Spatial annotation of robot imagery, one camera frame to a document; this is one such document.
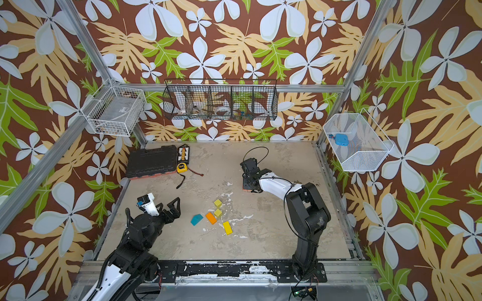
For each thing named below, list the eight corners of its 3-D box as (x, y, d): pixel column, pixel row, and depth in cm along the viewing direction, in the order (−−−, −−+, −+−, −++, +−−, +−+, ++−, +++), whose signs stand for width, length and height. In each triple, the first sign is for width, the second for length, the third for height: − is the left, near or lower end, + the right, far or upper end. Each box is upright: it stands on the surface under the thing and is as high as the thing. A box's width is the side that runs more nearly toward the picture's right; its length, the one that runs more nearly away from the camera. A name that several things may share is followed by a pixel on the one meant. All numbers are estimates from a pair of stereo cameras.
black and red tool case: (126, 181, 103) (122, 176, 99) (132, 156, 114) (128, 150, 111) (176, 173, 106) (174, 168, 102) (176, 149, 118) (174, 144, 114)
